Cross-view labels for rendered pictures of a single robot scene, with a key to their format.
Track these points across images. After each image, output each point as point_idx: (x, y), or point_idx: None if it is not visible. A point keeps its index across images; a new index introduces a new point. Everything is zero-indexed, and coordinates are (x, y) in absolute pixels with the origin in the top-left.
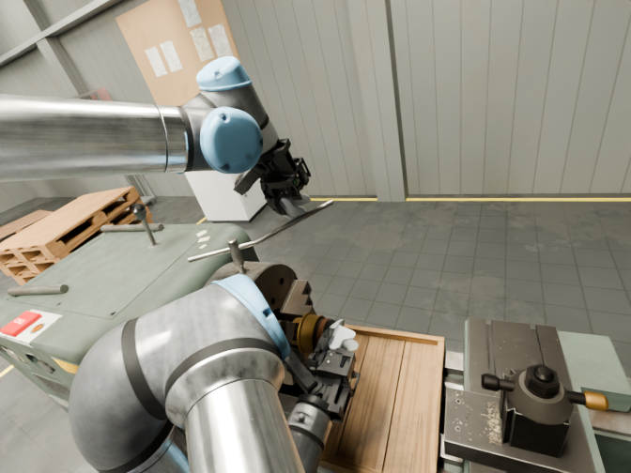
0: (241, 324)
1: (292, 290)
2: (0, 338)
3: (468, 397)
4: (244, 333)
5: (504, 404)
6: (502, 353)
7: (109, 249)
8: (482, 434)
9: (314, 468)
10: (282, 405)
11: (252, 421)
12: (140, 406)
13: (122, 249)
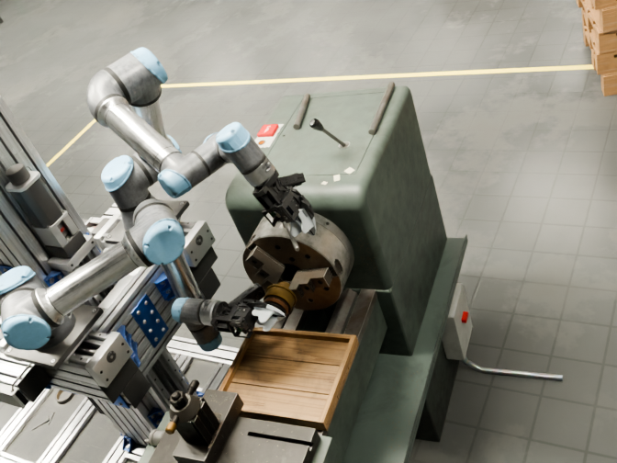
0: (140, 238)
1: (316, 270)
2: None
3: (228, 403)
4: (137, 241)
5: None
6: (273, 446)
7: (352, 114)
8: None
9: (189, 319)
10: (292, 317)
11: (111, 256)
12: None
13: (347, 125)
